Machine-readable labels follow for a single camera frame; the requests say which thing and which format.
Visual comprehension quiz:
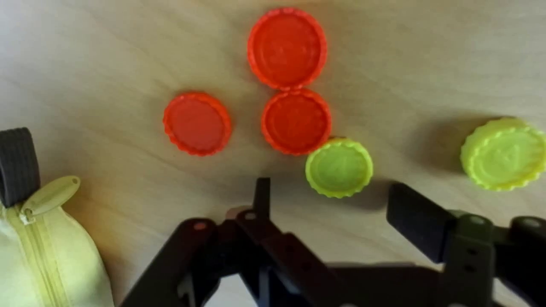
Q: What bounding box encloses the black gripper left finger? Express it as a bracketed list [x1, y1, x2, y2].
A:
[119, 176, 373, 307]

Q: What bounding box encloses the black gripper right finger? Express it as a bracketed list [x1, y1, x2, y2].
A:
[388, 182, 546, 307]

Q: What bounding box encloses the yellow game chip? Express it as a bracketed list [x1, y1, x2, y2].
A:
[305, 137, 376, 202]
[460, 117, 546, 194]

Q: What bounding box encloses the red game chip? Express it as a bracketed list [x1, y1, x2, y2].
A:
[163, 91, 235, 159]
[260, 88, 335, 159]
[247, 6, 330, 93]

